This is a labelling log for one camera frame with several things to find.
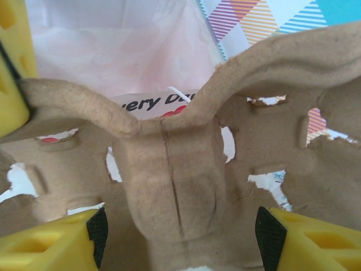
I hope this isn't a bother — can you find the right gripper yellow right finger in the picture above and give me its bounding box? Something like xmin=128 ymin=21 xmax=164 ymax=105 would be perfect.
xmin=255 ymin=206 xmax=361 ymax=271

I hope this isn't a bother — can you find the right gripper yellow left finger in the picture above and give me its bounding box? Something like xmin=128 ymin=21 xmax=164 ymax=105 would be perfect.
xmin=0 ymin=207 xmax=109 ymax=271

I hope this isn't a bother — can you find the red and white gift bag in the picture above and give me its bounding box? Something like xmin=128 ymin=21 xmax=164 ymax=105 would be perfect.
xmin=0 ymin=0 xmax=235 ymax=198

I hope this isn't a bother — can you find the brown pulp cup carrier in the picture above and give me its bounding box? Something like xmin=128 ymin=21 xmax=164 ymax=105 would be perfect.
xmin=0 ymin=21 xmax=361 ymax=271

